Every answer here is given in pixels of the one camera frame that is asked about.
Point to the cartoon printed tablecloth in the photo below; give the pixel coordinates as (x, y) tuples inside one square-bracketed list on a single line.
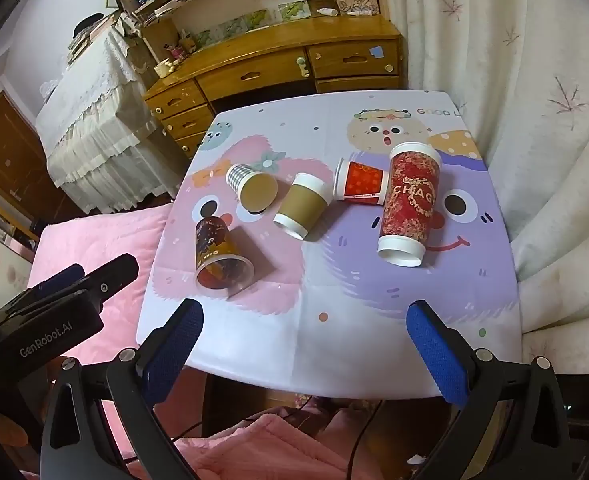
[(326, 315)]

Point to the small red paper cup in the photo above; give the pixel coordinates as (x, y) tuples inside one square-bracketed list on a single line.
[(358, 183)]

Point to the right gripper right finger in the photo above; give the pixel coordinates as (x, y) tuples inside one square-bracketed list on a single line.
[(470, 380)]

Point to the person left hand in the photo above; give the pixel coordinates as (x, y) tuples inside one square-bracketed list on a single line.
[(12, 434)]

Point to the cream mug on desk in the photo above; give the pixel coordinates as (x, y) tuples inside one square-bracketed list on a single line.
[(164, 68)]

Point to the brown sleeve paper cup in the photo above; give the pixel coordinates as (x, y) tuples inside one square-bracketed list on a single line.
[(307, 199)]

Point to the tall red patterned cup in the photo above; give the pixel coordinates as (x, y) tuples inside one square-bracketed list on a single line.
[(409, 204)]

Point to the dark clear plastic cup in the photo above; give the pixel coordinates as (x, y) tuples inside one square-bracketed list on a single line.
[(221, 270)]

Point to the white floral curtain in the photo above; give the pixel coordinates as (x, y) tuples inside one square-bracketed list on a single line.
[(518, 72)]

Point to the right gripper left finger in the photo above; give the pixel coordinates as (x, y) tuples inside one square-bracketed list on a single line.
[(137, 385)]

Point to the checkered paper cup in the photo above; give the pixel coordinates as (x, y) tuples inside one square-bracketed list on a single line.
[(255, 189)]

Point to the wooden desk with drawers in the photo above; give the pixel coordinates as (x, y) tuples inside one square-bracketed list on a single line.
[(315, 55)]

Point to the white lace covered furniture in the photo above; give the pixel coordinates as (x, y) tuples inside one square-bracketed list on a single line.
[(103, 146)]

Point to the pink fleece clothing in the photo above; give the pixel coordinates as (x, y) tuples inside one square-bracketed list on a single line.
[(273, 447)]

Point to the pink quilted blanket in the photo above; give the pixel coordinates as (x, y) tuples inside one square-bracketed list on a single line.
[(93, 241)]

